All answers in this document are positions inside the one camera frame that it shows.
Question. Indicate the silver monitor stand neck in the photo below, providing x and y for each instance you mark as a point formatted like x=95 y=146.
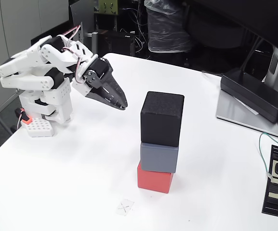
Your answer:
x=277 y=67

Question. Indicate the plastic-wrapped black bin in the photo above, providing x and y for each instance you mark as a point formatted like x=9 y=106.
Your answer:
x=165 y=29

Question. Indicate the orange connector clip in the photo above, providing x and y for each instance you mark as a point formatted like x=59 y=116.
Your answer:
x=26 y=119

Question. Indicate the white paper sheet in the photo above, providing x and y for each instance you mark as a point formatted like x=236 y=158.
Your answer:
x=247 y=106

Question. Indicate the white perforated clamp block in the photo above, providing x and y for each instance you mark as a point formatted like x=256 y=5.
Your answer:
x=40 y=127

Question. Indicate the silver monitor stand base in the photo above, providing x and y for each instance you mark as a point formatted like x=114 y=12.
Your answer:
x=235 y=113

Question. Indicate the black power strip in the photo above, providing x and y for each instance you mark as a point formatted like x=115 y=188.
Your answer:
x=274 y=192

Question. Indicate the black monitor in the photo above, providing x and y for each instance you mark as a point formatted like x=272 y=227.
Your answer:
x=249 y=16

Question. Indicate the grey cube block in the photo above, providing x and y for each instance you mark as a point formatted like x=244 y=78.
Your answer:
x=158 y=158

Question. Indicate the red cube block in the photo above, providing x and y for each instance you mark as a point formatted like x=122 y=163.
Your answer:
x=153 y=183

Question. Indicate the green metal panel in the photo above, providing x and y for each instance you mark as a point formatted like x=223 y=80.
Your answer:
x=107 y=6

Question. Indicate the black power adapter brick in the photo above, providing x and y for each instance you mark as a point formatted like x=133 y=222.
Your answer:
x=252 y=93

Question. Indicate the black computer tower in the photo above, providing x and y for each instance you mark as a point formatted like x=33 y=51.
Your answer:
x=117 y=43

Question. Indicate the black cube block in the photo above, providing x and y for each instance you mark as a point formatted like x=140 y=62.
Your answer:
x=160 y=120

